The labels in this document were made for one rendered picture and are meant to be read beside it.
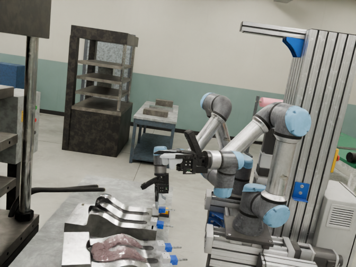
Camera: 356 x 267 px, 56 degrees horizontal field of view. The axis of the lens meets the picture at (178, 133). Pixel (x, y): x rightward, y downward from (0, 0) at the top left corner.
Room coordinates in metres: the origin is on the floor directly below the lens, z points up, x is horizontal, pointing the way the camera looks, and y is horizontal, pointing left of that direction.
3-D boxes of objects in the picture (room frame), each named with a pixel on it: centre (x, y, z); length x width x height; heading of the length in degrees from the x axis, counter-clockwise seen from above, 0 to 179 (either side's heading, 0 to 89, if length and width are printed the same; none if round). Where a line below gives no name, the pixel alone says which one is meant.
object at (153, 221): (1.73, 0.02, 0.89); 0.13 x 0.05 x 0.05; 90
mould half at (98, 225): (1.79, 0.29, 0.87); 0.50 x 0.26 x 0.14; 90
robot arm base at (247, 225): (1.55, -0.41, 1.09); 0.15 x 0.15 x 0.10
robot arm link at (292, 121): (1.42, -0.46, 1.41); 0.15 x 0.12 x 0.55; 23
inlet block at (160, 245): (1.57, -0.04, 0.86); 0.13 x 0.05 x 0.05; 108
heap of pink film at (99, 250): (1.44, 0.20, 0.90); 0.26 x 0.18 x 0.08; 108
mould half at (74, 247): (1.43, 0.20, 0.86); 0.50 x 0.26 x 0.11; 108
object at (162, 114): (6.26, 0.41, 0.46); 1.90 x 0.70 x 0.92; 1
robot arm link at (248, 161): (2.05, -0.43, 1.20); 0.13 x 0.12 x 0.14; 31
